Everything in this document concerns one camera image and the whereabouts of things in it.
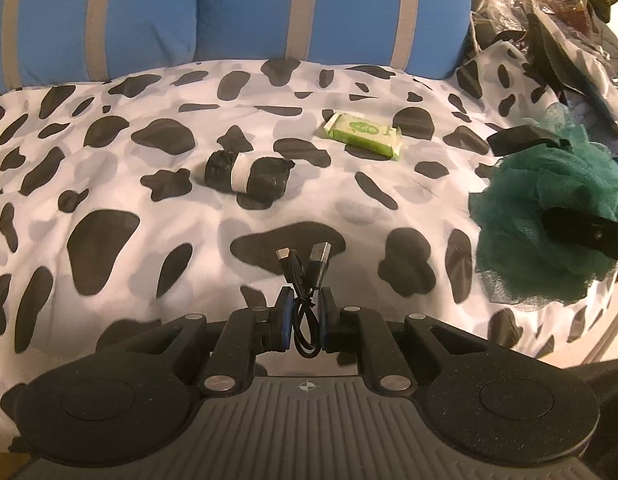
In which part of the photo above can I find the black USB cable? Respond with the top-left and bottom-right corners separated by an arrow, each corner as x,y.
276,242 -> 335,360

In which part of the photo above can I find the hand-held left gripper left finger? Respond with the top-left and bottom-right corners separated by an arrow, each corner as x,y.
100,287 -> 296,395

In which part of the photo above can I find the cow print blanket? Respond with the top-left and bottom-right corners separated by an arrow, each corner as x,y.
0,57 -> 618,456

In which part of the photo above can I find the black garbage bag roll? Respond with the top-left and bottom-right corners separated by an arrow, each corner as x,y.
204,149 -> 294,207

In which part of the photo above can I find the blue grey striped pillow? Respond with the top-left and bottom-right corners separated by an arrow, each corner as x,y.
194,0 -> 473,81
0,0 -> 198,95

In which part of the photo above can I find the teal mesh bath loofah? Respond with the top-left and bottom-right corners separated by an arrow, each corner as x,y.
468,105 -> 618,307

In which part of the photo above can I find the pile of plastic bags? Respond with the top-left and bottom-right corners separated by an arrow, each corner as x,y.
469,0 -> 618,133

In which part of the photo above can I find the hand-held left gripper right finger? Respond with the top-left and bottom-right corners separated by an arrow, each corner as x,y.
319,286 -> 516,394

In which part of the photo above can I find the green wet wipes pack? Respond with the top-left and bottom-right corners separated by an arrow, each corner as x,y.
318,111 -> 405,162

